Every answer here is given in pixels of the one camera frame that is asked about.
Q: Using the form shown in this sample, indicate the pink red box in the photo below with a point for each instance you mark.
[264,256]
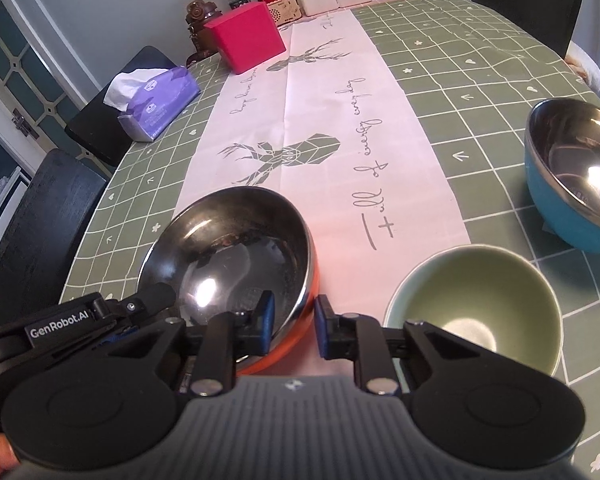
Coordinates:
[246,36]

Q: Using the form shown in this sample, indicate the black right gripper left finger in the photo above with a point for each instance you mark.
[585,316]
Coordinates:
[228,336]

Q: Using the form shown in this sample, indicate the green ceramic bowl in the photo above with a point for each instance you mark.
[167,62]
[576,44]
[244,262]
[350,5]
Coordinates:
[489,296]

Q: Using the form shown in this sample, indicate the black chair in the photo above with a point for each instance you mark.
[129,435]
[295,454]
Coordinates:
[41,240]
[96,127]

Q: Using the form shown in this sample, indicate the black chair near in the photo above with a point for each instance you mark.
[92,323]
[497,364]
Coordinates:
[41,240]

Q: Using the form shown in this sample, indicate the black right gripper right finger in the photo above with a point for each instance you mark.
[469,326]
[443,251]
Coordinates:
[361,340]

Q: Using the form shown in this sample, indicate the black chair far left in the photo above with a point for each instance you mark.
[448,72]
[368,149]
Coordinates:
[96,127]

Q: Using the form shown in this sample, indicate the brown figurine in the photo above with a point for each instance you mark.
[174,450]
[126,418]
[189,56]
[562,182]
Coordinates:
[198,14]

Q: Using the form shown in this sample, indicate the orange steel bowl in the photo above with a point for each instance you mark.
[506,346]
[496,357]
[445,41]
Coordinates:
[221,252]

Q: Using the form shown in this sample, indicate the blue steel bowl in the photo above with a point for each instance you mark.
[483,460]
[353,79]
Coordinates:
[562,161]

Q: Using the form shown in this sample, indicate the white table runner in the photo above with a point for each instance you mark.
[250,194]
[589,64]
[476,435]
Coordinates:
[326,125]

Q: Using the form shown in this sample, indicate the beige small radio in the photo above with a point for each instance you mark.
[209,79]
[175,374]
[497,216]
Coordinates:
[285,11]

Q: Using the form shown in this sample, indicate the purple tissue pack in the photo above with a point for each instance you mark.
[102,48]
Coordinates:
[149,99]

